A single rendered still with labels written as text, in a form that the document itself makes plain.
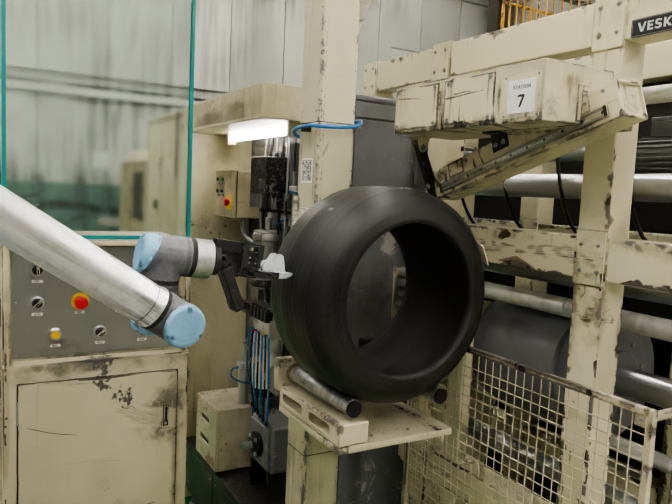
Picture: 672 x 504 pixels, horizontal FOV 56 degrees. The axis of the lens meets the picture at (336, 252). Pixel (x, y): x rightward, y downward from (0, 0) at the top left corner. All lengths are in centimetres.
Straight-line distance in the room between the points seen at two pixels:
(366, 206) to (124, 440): 113
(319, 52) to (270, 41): 987
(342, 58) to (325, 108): 16
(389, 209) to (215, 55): 994
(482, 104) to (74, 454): 159
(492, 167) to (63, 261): 118
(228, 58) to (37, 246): 1037
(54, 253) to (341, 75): 108
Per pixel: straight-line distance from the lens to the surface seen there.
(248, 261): 151
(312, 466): 211
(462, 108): 180
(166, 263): 143
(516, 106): 165
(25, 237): 120
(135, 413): 220
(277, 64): 1182
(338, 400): 169
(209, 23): 1148
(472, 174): 194
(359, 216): 155
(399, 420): 189
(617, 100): 164
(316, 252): 153
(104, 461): 223
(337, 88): 197
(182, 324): 131
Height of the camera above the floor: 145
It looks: 5 degrees down
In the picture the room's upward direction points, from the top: 3 degrees clockwise
